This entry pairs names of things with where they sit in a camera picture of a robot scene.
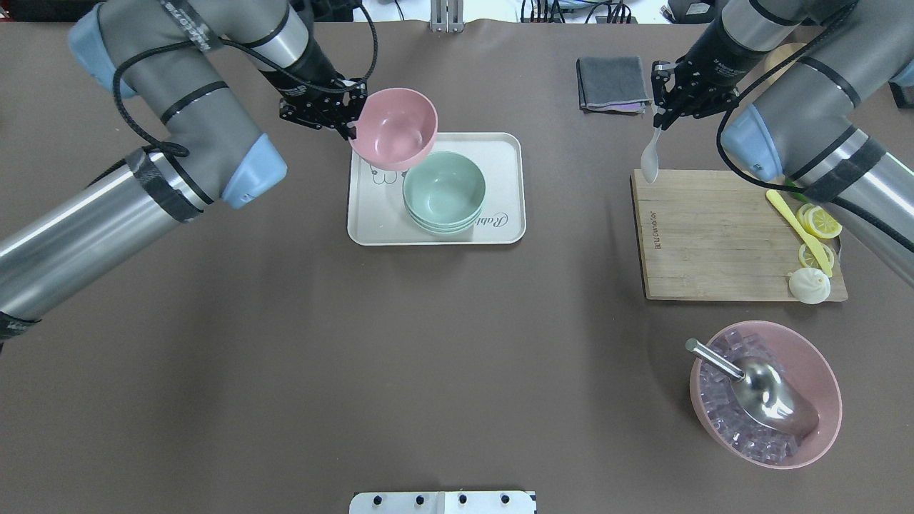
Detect white ceramic spoon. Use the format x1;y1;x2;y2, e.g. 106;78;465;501
640;127;663;184

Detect metal ice scoop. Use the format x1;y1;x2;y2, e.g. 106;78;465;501
685;338;820;437

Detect large pink bowl with ice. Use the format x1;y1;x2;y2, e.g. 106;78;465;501
689;320;843;470

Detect yellow plastic knife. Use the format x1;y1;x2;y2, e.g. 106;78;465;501
765;189;833;278

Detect green stacked bowls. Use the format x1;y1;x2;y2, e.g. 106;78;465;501
402;151;487;236

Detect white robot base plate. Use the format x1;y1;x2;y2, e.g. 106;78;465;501
348;490;538;513

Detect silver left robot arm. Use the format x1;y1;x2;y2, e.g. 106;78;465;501
1;1;376;341

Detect lemon slice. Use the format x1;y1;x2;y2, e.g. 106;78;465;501
798;243;836;270

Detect green lime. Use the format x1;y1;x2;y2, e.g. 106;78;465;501
783;178;809;203

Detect bamboo cutting board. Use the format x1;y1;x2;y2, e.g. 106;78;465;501
631;169;803;302

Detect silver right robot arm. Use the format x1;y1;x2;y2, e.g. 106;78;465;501
651;1;913;283

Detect folded grey cloth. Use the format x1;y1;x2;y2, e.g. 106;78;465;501
576;56;652;114

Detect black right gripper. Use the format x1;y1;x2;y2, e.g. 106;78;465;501
651;56;740;131

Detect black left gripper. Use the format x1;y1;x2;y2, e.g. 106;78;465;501
278;77;368;141

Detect small pink bowl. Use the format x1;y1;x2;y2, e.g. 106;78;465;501
350;88;438;171

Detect beige rectangular tray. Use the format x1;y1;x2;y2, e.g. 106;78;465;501
347;132;527;247

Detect wooden mug tree stand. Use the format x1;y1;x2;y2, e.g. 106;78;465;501
763;42;806;86

